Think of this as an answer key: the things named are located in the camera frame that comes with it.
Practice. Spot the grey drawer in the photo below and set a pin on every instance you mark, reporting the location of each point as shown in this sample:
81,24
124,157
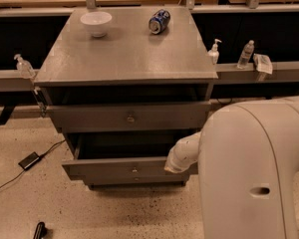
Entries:
125,117
121,154
166,178

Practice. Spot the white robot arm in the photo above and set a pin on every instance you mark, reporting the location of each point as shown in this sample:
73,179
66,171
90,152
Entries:
247,156

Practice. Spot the grey wooden drawer cabinet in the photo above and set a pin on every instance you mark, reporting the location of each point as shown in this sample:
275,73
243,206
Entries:
129,65

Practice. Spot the grey top drawer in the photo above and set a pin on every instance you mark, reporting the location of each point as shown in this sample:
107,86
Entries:
125,117

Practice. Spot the grey bottom drawer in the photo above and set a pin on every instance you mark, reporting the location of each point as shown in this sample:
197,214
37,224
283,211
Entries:
166,178

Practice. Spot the white pump bottle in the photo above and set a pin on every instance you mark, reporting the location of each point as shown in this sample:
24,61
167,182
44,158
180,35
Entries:
213,52

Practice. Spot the blue soda can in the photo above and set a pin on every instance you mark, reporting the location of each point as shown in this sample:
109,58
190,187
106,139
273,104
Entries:
159,21

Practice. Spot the white ceramic bowl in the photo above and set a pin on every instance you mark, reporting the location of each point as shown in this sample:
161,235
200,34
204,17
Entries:
97,23

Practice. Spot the clear water bottle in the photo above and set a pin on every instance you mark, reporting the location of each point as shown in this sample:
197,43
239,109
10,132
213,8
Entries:
245,55

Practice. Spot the crumpled white packet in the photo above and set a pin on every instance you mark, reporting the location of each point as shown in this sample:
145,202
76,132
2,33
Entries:
262,64

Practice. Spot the black power adapter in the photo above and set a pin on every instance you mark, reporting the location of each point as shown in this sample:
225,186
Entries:
27,162

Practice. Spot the clear pump bottle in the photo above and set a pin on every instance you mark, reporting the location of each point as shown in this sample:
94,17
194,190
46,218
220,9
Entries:
24,67

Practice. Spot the black object on floor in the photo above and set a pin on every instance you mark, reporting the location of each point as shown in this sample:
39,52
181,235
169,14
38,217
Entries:
41,231

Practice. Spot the grey long bench rail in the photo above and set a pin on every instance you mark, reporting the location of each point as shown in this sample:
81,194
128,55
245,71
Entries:
225,74

